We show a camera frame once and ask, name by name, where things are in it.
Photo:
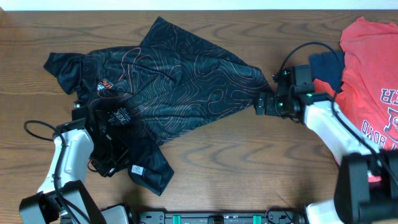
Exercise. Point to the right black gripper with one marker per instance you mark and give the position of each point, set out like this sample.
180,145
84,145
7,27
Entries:
269,108

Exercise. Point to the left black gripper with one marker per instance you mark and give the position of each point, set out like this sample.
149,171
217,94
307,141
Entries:
78,112

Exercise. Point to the black orange-patterned jersey shirt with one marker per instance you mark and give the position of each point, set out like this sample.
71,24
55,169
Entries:
170,84

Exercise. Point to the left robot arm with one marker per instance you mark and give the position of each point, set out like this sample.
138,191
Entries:
63,196

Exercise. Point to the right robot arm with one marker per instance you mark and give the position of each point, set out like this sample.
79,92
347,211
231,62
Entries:
366,188

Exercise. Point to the navy blue garment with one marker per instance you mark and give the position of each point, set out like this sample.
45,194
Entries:
324,67

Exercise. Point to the red printed t-shirt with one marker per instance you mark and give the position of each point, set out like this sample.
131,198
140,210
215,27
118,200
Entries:
368,96

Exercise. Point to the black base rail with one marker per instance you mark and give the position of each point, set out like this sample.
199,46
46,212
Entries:
274,215

